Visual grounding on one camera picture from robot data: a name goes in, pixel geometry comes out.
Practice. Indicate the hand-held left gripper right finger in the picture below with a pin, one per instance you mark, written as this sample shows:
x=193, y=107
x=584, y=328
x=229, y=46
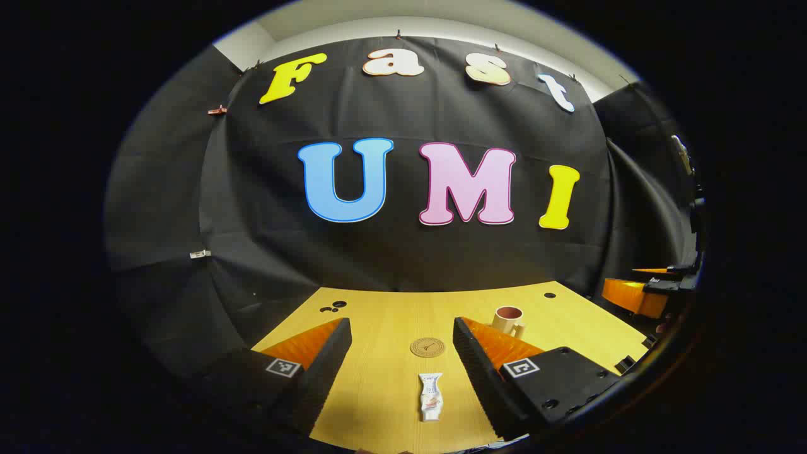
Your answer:
x=479, y=372

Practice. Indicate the silver clip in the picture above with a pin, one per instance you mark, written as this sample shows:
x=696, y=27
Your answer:
x=200, y=254

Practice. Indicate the round wooden coaster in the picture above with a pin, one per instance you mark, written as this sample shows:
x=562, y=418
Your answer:
x=427, y=347

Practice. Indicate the beige cup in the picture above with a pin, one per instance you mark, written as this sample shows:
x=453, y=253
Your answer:
x=506, y=323

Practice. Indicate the orange clip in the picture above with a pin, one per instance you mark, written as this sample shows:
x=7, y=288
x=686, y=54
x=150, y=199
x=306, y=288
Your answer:
x=217, y=111

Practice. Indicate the black backdrop cloth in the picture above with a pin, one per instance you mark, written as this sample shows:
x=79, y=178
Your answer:
x=403, y=252

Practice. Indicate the white toothpaste tube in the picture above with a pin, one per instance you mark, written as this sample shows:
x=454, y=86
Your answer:
x=431, y=397

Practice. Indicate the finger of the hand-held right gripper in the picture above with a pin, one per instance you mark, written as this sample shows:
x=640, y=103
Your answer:
x=633, y=297
x=681, y=268

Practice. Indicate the yellowish metal clamp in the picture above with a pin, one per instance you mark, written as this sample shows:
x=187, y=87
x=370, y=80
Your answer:
x=682, y=154

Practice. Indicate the wooden desktop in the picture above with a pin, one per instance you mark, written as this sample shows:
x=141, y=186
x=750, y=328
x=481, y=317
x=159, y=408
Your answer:
x=391, y=315

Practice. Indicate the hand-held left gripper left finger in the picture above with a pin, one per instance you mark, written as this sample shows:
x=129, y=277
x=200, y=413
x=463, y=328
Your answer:
x=328, y=366

